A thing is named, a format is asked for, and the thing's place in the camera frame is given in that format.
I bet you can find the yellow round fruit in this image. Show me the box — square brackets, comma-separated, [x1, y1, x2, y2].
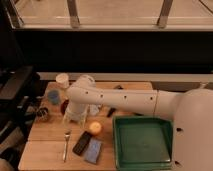
[88, 121, 102, 135]

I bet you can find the green plastic tray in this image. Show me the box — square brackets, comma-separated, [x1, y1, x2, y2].
[113, 116, 173, 171]

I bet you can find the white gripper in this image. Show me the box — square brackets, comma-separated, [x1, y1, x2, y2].
[63, 101, 87, 128]

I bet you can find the dark red bowl with food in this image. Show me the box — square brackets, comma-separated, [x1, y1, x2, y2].
[60, 100, 69, 115]

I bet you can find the small dark metal clip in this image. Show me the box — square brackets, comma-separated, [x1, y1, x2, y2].
[114, 85, 123, 89]

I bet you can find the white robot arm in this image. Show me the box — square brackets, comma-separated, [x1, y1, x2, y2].
[65, 75, 213, 171]

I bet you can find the silver metal fork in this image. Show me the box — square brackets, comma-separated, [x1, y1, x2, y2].
[63, 131, 71, 162]

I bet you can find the blue sponge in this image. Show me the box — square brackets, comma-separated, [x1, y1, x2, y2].
[84, 138, 102, 164]

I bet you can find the blue plastic cup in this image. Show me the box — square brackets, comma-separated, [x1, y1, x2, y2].
[47, 90, 60, 105]

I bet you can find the black handled utensil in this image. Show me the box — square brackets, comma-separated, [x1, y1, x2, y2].
[107, 108, 116, 117]

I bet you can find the small dark patterned cup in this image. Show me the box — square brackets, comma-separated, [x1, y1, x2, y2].
[36, 107, 49, 122]

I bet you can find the crumpled white blue cloth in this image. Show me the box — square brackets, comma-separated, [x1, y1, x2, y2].
[89, 105, 101, 116]

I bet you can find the white paper cup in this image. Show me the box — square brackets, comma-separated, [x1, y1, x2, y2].
[56, 73, 69, 89]

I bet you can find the black chair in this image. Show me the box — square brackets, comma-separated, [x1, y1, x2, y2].
[0, 65, 41, 158]

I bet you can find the black rectangular block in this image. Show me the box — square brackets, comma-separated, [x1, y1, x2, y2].
[72, 131, 92, 155]

